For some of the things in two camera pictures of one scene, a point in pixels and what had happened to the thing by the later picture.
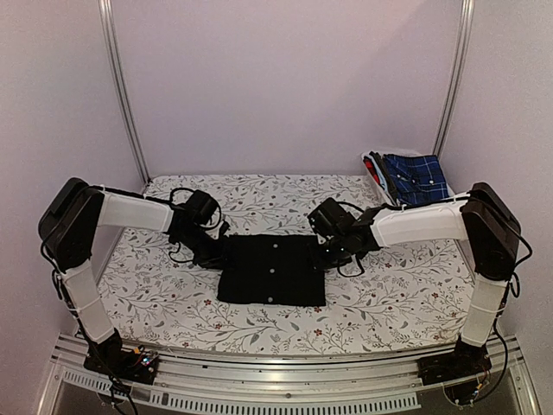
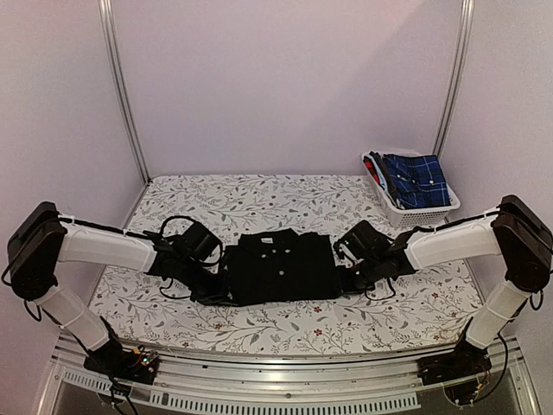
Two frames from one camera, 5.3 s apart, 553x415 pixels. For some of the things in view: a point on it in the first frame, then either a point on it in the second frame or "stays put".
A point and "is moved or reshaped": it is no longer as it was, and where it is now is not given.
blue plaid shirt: (416, 177) stays put
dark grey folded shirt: (379, 160) stays put
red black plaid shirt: (371, 169) stays put
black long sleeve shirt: (275, 269) is moved or reshaped
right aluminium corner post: (467, 20) stays put
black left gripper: (216, 261) -> (218, 296)
